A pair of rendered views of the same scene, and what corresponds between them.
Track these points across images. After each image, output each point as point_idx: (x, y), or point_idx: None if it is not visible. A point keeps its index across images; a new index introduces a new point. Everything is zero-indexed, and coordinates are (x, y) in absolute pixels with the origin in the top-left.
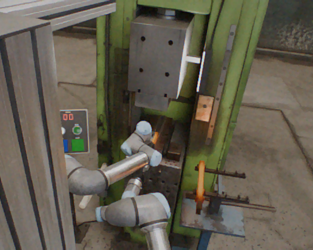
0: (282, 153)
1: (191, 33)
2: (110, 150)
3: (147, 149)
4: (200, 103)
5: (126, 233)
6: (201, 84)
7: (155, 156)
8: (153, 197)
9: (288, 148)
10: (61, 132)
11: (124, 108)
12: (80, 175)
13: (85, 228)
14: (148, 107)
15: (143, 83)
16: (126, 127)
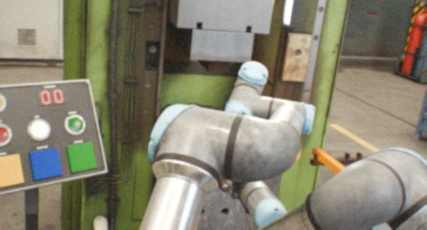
0: (319, 176)
1: None
2: (116, 182)
3: (288, 102)
4: (291, 48)
5: None
6: (294, 10)
7: (312, 110)
8: (398, 152)
9: (322, 168)
10: None
11: (148, 80)
12: (261, 125)
13: None
14: (217, 58)
15: (209, 8)
16: (151, 121)
